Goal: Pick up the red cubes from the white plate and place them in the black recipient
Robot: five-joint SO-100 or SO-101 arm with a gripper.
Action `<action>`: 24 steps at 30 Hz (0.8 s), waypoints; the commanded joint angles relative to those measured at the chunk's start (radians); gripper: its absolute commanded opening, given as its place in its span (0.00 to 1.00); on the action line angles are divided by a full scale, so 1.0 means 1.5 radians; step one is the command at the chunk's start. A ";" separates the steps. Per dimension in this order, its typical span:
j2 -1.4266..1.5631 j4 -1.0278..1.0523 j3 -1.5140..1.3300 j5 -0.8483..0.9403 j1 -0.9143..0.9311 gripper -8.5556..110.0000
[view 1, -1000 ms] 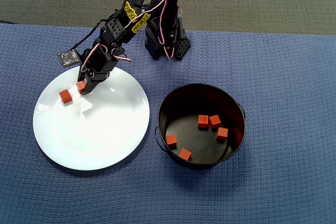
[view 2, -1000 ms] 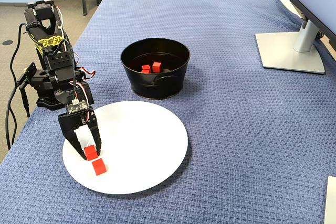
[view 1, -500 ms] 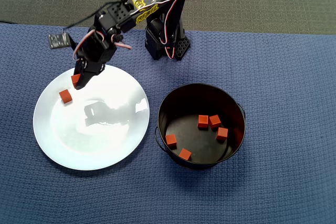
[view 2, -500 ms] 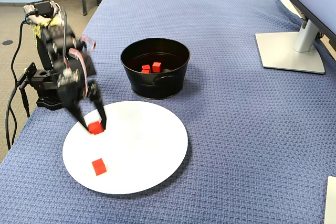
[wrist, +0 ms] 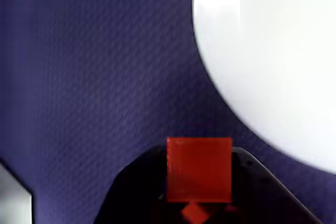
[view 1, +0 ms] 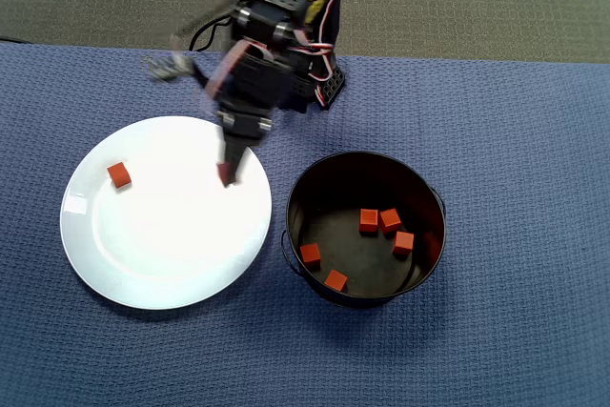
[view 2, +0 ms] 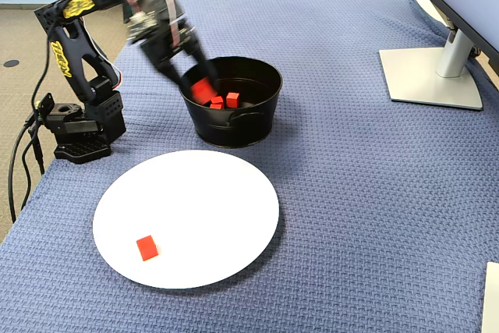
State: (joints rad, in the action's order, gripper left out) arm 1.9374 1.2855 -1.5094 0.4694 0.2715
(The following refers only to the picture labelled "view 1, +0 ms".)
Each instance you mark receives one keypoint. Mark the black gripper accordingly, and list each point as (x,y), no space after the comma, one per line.
(243,127)

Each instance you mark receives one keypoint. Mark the small red cube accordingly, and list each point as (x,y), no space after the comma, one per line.
(223,172)
(336,280)
(390,219)
(368,219)
(402,242)
(310,255)
(119,174)

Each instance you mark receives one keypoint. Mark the round white plate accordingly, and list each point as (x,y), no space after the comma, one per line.
(167,235)

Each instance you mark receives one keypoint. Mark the black metal bucket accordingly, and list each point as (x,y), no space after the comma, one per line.
(352,240)

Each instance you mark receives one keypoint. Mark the blue woven table cloth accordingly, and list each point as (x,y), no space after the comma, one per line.
(476,188)

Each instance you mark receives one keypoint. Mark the small wrist camera board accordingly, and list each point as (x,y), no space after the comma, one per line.
(174,64)

